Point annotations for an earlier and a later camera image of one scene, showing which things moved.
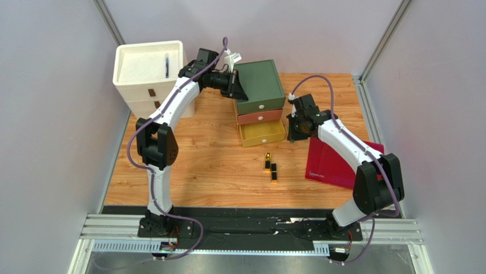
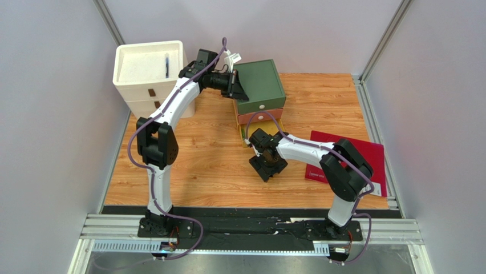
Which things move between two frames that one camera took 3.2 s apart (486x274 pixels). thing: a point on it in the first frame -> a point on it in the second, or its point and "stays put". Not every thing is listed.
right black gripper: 290,128 -> 268,166
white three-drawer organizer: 146,73 stays put
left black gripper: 235,89 stays put
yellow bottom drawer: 259,133 stays put
